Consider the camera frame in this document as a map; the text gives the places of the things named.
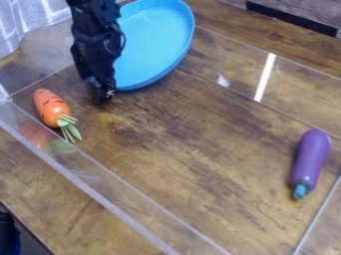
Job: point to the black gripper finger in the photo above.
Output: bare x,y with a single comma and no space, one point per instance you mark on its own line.
104,89

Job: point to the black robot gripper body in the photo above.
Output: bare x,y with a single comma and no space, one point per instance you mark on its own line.
99,39

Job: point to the blue round plate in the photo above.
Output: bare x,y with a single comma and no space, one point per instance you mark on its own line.
159,29

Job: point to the orange toy carrot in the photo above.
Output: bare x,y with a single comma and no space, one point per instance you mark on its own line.
55,113

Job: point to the black bar on table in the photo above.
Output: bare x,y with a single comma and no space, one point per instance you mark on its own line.
291,19

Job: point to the purple toy eggplant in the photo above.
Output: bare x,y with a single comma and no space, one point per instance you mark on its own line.
313,151

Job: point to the clear acrylic enclosure wall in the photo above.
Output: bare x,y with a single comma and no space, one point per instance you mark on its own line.
180,172

